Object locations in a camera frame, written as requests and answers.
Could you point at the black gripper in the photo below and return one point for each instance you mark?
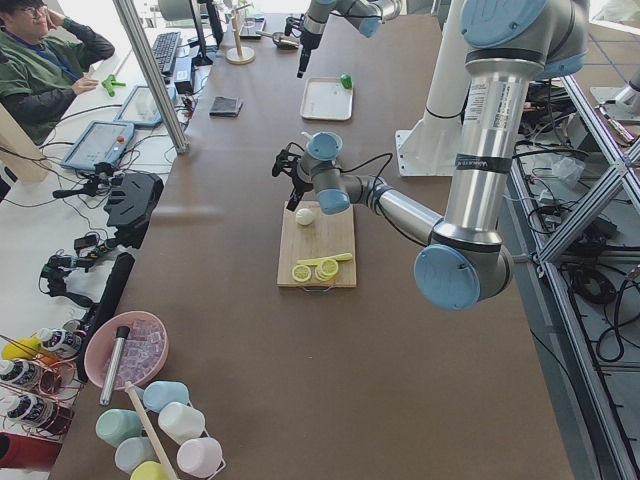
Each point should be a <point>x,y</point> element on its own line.
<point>306,41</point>
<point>300,181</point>

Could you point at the white steamed bun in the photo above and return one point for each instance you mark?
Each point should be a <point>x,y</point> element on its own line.
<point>305,216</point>

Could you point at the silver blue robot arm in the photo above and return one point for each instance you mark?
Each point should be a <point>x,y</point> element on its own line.
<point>365,16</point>
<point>463,260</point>

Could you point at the mint green bowl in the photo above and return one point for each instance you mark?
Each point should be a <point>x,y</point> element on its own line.
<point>325,146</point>

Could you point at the pink bowl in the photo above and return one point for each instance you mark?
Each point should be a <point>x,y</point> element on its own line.
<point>144,353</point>

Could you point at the metal scoop in bowl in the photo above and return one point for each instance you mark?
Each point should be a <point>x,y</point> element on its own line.
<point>122,334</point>

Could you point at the white rabbit tray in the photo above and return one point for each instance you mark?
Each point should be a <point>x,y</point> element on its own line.
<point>325,98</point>

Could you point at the green lime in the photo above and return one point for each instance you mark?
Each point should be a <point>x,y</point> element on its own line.
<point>346,81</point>

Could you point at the wooden cutting board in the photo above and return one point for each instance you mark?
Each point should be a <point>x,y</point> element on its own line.
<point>327,235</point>

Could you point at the wooden mug tree stand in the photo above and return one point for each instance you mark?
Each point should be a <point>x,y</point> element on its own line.
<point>238,55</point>

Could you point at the yellow plastic knife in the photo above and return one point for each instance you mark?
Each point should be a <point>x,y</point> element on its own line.
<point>318,260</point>

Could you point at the single lemon slice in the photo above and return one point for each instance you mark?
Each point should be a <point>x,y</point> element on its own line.
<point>301,273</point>

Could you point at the lemon slice stack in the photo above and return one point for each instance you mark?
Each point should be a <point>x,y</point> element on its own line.
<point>326,271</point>

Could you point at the grey folded cloth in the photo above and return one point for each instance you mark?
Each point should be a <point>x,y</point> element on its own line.
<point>226,106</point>

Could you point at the black keyboard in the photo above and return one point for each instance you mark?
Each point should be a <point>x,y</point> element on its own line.
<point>164,51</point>

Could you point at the upper teach pendant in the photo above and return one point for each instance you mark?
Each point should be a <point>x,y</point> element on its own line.
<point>140,109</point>

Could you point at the teach pendant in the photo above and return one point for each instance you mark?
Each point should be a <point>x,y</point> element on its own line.
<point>140,109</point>
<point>100,142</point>

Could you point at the green clamp tool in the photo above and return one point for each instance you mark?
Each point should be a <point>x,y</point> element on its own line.
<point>110,83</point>

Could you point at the lower teach pendant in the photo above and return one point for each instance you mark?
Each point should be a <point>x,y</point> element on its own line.
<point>100,142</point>

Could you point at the light blue cup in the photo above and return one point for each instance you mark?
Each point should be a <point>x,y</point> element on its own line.
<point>159,394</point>

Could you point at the white cup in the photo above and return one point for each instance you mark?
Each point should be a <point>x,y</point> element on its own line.
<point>181,422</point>

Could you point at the seated person green shirt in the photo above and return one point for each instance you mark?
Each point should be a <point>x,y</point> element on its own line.
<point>45,61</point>

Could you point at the pink cup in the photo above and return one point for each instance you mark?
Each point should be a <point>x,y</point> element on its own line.
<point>200,457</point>

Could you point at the mint green cup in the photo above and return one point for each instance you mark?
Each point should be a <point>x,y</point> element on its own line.
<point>114,426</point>

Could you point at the pale blue cup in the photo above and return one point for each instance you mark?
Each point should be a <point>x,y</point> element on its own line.
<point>132,452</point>

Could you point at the yellow cup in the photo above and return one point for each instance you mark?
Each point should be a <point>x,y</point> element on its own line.
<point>149,470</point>

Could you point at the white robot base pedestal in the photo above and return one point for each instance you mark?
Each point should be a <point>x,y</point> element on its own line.
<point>431,146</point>

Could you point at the aluminium frame post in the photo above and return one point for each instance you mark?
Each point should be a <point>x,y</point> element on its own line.
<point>143,53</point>

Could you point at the wooden cup rack handle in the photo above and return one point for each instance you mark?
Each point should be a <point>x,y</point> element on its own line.
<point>150,431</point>

